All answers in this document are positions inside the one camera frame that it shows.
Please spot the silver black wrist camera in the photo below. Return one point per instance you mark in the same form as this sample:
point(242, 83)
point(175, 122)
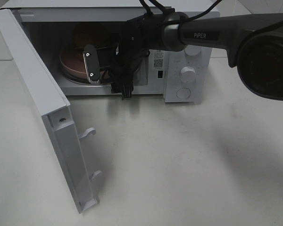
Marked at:
point(91, 63)

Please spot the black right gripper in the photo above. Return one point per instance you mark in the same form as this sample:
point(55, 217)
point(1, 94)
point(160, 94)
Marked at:
point(110, 58)

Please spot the white microwave oven body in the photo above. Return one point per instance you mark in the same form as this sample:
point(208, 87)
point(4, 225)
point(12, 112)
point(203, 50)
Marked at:
point(36, 32)

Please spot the white microwave door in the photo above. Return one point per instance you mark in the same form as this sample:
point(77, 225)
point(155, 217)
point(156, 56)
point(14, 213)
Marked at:
point(54, 110)

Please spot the white microwave knob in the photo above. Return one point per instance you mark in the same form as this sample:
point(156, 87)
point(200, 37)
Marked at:
point(192, 50)
point(187, 75)

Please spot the white warning label sticker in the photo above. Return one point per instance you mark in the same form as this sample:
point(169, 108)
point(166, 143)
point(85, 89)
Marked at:
point(158, 59)

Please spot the round white door release button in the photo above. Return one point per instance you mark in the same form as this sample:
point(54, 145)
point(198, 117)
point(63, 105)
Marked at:
point(183, 93)

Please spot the toy burger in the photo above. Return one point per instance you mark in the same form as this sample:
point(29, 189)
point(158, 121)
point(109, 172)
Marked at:
point(90, 33)

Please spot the pink round plate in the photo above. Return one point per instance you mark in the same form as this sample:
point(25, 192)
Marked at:
point(71, 60)

